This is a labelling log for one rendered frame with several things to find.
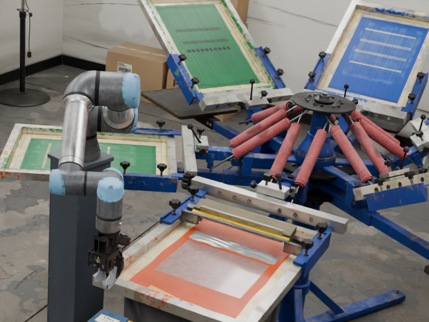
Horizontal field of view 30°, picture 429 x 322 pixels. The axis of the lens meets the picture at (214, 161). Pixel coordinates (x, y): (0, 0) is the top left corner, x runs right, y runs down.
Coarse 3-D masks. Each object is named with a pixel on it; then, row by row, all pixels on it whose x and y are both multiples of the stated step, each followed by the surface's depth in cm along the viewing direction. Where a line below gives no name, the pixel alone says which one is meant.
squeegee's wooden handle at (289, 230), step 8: (200, 200) 318; (208, 200) 318; (216, 208) 313; (224, 208) 313; (232, 208) 313; (240, 216) 309; (248, 216) 309; (256, 216) 309; (272, 224) 305; (280, 224) 305; (288, 224) 305; (288, 232) 301
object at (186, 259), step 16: (208, 224) 322; (192, 240) 308; (240, 240) 312; (160, 256) 294; (176, 256) 296; (192, 256) 297; (208, 256) 298; (144, 272) 283; (176, 272) 285; (192, 272) 286; (160, 288) 274; (176, 288) 275
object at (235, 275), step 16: (256, 240) 313; (272, 240) 315; (224, 256) 299; (240, 256) 300; (288, 256) 304; (208, 272) 287; (224, 272) 288; (240, 272) 289; (256, 272) 290; (272, 272) 292; (192, 288) 276; (224, 288) 278; (240, 288) 279; (256, 288) 280; (208, 304) 268; (224, 304) 269; (240, 304) 270
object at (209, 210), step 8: (200, 208) 312; (208, 208) 311; (224, 216) 309; (232, 216) 307; (224, 224) 311; (248, 224) 305; (256, 224) 303; (264, 224) 302; (248, 232) 307; (272, 232) 302; (280, 232) 300
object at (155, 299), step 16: (160, 224) 310; (176, 224) 316; (144, 240) 297; (160, 240) 306; (128, 256) 285; (96, 272) 273; (288, 272) 286; (112, 288) 269; (128, 288) 266; (144, 288) 267; (272, 288) 275; (288, 288) 280; (160, 304) 262; (176, 304) 260; (192, 304) 261; (272, 304) 266; (192, 320) 258; (208, 320) 255; (224, 320) 254; (256, 320) 256
